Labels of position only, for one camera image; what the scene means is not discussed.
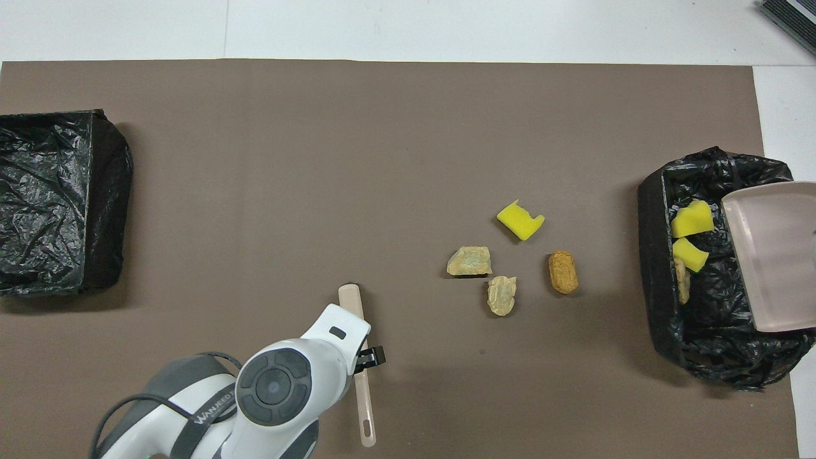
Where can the notched yellow sponge chunk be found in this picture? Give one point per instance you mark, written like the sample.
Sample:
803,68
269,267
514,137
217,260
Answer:
519,221

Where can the cream sponge scrap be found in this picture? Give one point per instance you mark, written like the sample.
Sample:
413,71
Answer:
502,296

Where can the orange striped sponge scrap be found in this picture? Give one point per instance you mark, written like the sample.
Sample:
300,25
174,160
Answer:
682,284

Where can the brown oval sponge scrap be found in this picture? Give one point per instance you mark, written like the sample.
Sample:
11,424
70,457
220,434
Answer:
563,272

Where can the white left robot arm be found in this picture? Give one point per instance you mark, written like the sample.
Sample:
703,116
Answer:
274,395

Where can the brown paper table mat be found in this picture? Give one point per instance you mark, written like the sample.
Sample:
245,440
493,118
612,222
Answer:
408,83

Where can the beige hand brush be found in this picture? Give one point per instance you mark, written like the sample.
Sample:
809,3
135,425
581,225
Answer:
350,299

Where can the large yellow sponge chunk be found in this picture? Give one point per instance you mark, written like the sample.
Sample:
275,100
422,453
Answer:
692,218

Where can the dark grey ribbed device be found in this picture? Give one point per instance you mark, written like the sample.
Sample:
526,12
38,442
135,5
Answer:
794,16

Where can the black bag lined bin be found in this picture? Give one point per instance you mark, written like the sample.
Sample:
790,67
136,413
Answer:
64,159
714,331

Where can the small yellow sponge chunk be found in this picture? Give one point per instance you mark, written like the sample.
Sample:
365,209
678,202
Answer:
690,255

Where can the beige plastic dustpan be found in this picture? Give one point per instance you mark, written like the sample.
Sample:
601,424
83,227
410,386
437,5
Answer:
778,255

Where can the pale greenish sponge scrap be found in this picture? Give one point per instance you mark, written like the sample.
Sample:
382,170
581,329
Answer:
470,261

